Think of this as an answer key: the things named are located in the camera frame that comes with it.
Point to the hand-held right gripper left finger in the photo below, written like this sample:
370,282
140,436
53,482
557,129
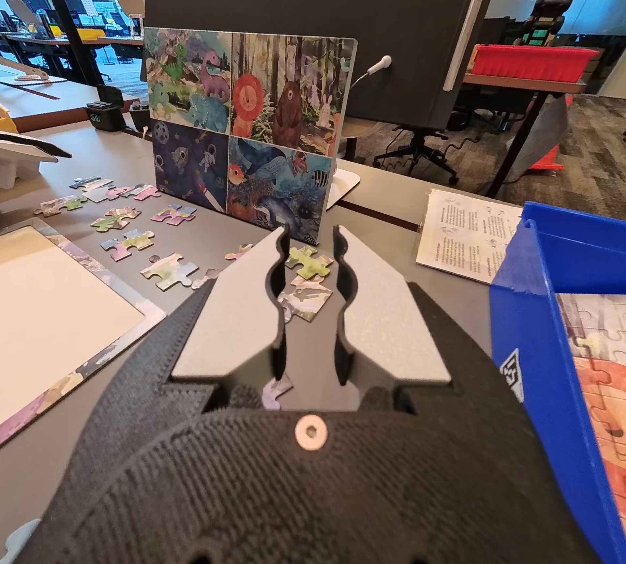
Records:
220,329

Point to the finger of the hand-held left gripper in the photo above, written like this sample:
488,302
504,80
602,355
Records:
24,150

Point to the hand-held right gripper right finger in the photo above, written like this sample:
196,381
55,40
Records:
396,329

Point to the jigsaw puzzle pieces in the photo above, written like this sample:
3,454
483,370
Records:
168,273

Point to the white puzzle tray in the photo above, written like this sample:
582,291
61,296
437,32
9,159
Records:
49,304

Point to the blue spiked back puzzle piece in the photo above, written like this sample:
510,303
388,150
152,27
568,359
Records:
17,542

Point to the yellow plastic bin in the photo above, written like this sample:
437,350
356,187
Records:
4,118

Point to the brown wooden desk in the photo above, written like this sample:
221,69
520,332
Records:
49,104

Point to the black charger box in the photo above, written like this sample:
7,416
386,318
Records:
105,114

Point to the dark background work table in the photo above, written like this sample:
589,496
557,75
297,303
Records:
49,43

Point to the laminated instruction sheet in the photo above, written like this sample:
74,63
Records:
464,236

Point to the small black charger dock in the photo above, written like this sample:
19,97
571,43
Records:
139,116

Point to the blue plastic bin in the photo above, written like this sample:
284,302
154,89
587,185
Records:
538,353

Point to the black office chair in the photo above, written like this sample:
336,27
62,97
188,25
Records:
420,153

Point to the wooden stool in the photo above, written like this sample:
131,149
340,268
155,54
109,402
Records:
362,126

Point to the animal picture board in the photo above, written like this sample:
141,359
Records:
244,123

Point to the forest picture puzzle board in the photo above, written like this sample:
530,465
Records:
601,402

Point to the red floor sign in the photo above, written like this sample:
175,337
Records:
547,160

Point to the grey plastic sheet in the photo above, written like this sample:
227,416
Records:
543,133

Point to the long wooden table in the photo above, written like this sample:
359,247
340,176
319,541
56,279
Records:
523,84

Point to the red plastic bin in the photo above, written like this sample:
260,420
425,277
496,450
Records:
533,62

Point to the black gaming chair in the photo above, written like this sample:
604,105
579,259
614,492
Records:
547,18

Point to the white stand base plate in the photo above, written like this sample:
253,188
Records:
345,185

